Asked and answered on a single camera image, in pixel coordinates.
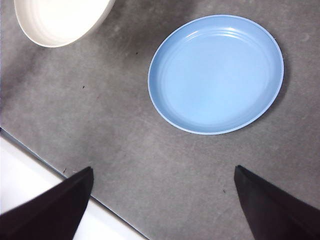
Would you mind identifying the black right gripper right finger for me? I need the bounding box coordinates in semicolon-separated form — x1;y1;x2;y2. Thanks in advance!
233;164;320;240

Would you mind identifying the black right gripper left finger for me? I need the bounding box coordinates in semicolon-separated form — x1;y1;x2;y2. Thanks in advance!
0;166;95;240

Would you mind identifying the blue round plate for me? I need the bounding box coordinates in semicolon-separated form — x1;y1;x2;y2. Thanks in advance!
147;14;285;136

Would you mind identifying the white round plate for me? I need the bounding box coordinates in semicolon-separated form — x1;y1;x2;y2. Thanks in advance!
13;0;116;48

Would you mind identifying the dark grey table mat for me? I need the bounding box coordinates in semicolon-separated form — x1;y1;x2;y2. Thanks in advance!
0;0;320;240

